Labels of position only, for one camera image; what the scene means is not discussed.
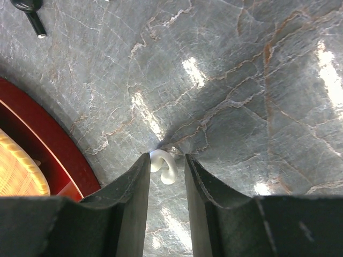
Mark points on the red round plate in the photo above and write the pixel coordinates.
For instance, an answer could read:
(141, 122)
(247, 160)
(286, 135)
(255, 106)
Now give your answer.
(61, 162)

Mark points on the black earbud near plate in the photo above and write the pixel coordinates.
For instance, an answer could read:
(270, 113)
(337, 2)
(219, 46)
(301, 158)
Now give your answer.
(30, 8)

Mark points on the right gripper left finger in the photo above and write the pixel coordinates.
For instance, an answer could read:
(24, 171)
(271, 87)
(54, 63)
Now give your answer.
(109, 222)

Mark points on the white earbud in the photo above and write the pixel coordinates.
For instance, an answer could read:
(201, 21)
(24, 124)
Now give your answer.
(162, 160)

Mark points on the woven bamboo tray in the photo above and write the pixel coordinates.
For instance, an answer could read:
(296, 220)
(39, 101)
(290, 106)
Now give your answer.
(20, 175)

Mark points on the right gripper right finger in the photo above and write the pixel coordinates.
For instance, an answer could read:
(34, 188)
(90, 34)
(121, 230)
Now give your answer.
(225, 222)

